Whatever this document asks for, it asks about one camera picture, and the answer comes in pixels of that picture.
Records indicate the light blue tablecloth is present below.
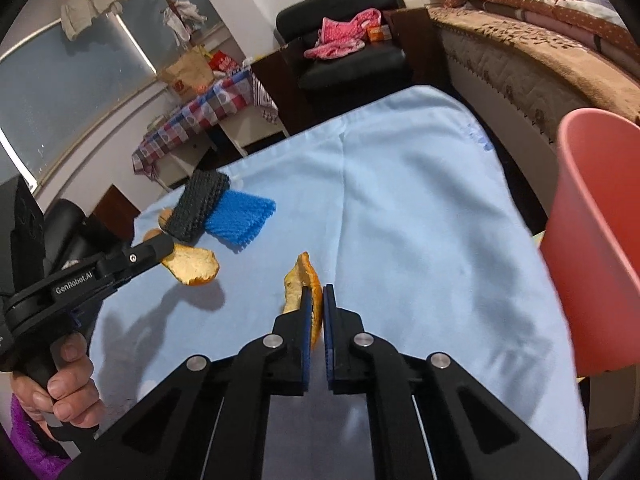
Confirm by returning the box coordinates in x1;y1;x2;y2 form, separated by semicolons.
92;85;591;480

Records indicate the pink plastic bin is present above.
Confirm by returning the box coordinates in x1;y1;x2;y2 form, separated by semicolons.
540;108;640;378

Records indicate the brown paper bag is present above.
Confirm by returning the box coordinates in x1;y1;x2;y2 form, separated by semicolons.
159;46;216;96

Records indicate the white table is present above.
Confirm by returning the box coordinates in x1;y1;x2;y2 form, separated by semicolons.
155;110;291;191

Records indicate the black leather armchair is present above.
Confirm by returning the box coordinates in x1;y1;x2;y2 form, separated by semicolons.
275;0;413;91

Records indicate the blue foam net sleeve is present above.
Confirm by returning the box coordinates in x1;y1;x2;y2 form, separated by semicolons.
205;189;277;253

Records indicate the black sofa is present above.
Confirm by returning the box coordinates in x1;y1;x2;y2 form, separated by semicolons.
42;199;133;281

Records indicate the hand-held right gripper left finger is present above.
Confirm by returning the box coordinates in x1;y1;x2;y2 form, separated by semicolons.
57;287;313;480

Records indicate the pink clothing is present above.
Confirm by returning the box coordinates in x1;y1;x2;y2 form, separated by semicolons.
303;7;383;61

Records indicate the person's left forearm purple sleeve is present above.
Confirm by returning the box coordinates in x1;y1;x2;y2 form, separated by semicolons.
7;395;68;480

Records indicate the white bed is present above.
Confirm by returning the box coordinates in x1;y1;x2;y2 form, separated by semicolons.
415;0;640;171

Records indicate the brown wooden cabinet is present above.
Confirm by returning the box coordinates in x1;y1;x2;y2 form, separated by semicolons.
92;185;142;233

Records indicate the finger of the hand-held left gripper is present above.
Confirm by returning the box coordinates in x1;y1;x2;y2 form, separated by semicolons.
102;234;176;291

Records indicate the person's left hand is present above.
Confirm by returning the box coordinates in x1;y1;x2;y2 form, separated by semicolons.
10;332;106;431

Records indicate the black foam net sleeve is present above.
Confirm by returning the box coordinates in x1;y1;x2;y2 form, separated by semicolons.
167;169;231;243

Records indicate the dark wooden side table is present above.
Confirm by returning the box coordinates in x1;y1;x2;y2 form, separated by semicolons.
250;47;306;138
382;7;453;93

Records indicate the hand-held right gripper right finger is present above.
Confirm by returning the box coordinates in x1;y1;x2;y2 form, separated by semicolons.
322;284;576;480

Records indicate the brown spotted blanket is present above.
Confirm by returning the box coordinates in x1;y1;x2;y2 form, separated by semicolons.
427;5;640;126

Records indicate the red box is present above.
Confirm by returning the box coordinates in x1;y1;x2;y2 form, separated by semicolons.
207;50;240;73

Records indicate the checkered tablecloth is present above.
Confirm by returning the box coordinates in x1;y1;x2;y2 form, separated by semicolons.
131;67;278;178

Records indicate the floral quilt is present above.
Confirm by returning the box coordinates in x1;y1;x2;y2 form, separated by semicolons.
437;0;636;68

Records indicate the window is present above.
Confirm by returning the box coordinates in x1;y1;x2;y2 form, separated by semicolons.
0;0;236;196

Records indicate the white hanging garment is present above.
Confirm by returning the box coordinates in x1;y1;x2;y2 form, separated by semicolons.
162;0;208;43

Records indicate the beige hanging garment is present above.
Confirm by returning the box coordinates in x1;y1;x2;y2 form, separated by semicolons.
60;0;133;41

